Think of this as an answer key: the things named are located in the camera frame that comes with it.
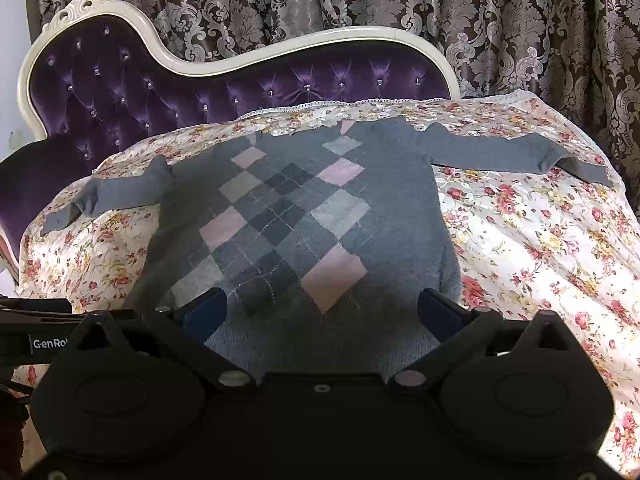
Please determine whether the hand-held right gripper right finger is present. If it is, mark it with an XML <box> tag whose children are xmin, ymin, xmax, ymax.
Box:
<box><xmin>389</xmin><ymin>287</ymin><xmax>575</xmax><ymax>389</ymax></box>

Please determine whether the grey argyle sweater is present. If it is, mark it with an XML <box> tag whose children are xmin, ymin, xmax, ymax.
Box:
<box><xmin>40</xmin><ymin>115</ymin><xmax>613</xmax><ymax>383</ymax></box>

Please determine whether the brown damask curtain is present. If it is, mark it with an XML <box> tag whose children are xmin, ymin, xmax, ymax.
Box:
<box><xmin>30</xmin><ymin>0</ymin><xmax>640</xmax><ymax>201</ymax></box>

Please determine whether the floral blanket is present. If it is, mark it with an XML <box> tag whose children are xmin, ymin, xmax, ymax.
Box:
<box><xmin>12</xmin><ymin>95</ymin><xmax>640</xmax><ymax>476</ymax></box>

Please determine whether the purple tufted headboard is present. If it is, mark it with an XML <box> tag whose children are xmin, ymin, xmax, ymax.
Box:
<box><xmin>0</xmin><ymin>0</ymin><xmax>461</xmax><ymax>281</ymax></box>

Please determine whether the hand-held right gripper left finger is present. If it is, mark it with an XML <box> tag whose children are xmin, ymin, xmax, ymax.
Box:
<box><xmin>75</xmin><ymin>287</ymin><xmax>254</xmax><ymax>389</ymax></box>

